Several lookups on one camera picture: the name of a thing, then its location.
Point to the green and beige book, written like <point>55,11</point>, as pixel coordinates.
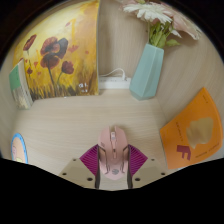
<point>20,86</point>

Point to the pink and white flower bouquet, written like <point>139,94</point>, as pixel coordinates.
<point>153,13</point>

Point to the white power strip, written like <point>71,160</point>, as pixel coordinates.
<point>113,83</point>

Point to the yellow poppy flower painting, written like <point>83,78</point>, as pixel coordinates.
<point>63,50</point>

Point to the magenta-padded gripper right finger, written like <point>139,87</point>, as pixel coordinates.
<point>137,160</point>

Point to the pink computer mouse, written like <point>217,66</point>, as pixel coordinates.
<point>113,150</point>

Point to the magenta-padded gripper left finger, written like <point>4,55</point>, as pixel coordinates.
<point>88,160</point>

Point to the orange book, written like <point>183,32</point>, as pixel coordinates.
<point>193,133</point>

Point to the teal faceted vase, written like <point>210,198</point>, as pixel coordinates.
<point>146,73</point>

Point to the round blue-rimmed cartoon mouse pad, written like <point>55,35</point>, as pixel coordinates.
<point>19,150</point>

